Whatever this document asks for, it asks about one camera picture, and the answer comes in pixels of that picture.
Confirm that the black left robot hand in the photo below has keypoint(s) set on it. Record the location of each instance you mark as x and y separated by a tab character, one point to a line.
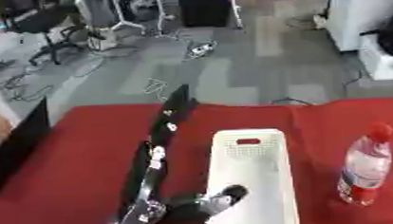
162	125

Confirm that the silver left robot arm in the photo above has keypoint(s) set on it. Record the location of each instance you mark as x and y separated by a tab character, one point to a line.
133	221

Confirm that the white power strip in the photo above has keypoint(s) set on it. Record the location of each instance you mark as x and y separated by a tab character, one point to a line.
202	49

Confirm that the white perforated plastic basket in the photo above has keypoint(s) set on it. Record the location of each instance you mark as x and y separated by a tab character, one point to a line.
252	178

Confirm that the white tripod stand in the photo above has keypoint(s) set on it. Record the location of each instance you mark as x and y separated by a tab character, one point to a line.
125	22

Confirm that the black cabinet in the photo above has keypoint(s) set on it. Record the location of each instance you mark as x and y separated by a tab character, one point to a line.
204	7

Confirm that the white pole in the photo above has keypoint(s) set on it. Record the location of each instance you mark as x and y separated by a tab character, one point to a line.
236	10

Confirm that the black office chair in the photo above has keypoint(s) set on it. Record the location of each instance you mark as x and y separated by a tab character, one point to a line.
40	19

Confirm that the clear bottle with red cap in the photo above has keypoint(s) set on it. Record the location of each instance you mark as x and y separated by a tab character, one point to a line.
366	163

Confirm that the white low shelf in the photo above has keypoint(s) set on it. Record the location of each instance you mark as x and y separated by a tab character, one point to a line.
383	63

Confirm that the white cabinet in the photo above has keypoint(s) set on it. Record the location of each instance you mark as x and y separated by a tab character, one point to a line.
361	8

